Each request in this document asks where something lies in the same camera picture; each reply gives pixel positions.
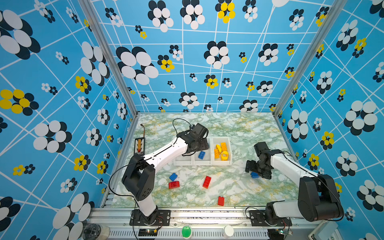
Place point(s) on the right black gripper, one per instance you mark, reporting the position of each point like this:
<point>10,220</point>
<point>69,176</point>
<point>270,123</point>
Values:
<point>266,174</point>

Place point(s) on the right circuit board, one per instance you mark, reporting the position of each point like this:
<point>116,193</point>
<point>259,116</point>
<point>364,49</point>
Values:
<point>278,234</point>

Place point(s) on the small red lego front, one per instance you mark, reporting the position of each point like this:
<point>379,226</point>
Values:
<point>221,201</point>

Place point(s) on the black box with orange parts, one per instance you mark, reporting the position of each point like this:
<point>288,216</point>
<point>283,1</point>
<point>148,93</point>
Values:
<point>139,146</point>

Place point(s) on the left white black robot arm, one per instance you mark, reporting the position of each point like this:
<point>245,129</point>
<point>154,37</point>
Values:
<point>139,176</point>

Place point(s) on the green push button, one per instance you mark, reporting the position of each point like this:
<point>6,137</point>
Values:
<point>186,232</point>

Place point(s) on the blue lego brick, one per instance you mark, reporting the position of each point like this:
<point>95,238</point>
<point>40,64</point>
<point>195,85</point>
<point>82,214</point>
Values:
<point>173,177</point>
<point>201,155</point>

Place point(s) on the small blue lego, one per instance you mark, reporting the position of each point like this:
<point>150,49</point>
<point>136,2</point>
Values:
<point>254,175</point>

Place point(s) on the white push button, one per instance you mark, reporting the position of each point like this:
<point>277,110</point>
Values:
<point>228,231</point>

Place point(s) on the clear tape roll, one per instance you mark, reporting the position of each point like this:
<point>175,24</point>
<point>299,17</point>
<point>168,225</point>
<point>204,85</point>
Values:
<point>96,232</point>

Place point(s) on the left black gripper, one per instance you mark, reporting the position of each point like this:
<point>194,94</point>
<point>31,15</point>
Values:
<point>204,144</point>

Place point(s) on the grey box front right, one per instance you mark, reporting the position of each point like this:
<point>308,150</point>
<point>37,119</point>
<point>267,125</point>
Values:
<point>326,230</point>

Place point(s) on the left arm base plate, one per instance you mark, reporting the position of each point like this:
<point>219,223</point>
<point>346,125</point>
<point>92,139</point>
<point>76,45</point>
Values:
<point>157,218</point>

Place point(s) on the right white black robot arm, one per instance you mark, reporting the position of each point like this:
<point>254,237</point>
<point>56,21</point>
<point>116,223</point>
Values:
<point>318,198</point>

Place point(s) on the circuit board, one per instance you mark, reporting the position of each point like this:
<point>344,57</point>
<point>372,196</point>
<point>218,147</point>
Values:
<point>148,232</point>
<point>278,234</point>

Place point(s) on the red lego brick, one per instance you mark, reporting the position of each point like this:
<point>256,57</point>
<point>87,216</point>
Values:
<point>206,182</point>
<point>174,185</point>

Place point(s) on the white three-compartment container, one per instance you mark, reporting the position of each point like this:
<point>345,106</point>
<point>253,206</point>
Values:
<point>209,157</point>

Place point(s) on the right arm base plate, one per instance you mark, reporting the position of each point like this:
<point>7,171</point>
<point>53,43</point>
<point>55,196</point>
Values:
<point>258,219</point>

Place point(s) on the left circuit board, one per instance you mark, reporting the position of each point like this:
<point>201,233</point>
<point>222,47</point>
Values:
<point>148,232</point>

